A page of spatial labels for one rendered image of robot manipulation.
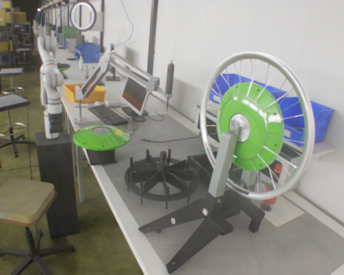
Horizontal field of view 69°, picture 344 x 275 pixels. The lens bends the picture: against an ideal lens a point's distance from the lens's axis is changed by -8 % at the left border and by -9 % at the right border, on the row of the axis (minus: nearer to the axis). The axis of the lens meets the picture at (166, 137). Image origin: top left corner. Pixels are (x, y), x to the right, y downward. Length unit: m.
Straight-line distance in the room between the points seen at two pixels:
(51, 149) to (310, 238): 1.62
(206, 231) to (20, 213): 1.11
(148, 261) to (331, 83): 1.11
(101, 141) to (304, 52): 1.13
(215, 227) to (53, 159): 1.31
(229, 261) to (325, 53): 1.03
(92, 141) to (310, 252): 1.12
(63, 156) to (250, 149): 1.40
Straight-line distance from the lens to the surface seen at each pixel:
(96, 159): 1.52
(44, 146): 1.96
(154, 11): 2.94
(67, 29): 7.10
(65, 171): 2.07
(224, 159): 0.96
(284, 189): 0.91
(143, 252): 1.04
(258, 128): 0.91
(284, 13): 1.64
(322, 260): 1.22
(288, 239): 1.24
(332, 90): 1.43
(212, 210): 1.06
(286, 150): 1.50
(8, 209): 1.80
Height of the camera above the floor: 1.68
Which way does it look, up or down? 24 degrees down
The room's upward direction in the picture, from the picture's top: 5 degrees clockwise
